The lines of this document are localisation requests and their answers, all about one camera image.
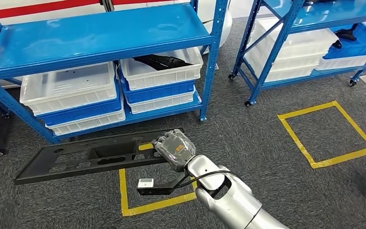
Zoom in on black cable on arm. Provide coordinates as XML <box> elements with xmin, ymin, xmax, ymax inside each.
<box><xmin>175</xmin><ymin>170</ymin><xmax>237</xmax><ymax>190</ymax></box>

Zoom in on black right wrist camera bracket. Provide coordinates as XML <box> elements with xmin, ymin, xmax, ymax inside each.
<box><xmin>137</xmin><ymin>172</ymin><xmax>190</xmax><ymax>196</ymax></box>

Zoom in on red barrier belt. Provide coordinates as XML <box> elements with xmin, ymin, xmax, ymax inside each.
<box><xmin>0</xmin><ymin>0</ymin><xmax>196</xmax><ymax>21</ymax></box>

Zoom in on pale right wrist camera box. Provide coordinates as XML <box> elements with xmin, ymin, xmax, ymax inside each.
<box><xmin>138</xmin><ymin>178</ymin><xmax>154</xmax><ymax>189</ymax></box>

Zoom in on yellow floor tape square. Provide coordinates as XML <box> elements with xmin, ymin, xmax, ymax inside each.
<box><xmin>277</xmin><ymin>100</ymin><xmax>366</xmax><ymax>170</ymax></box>

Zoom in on long black plastic panel part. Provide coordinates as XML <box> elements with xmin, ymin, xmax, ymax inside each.
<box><xmin>14</xmin><ymin>127</ymin><xmax>183</xmax><ymax>186</ymax></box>

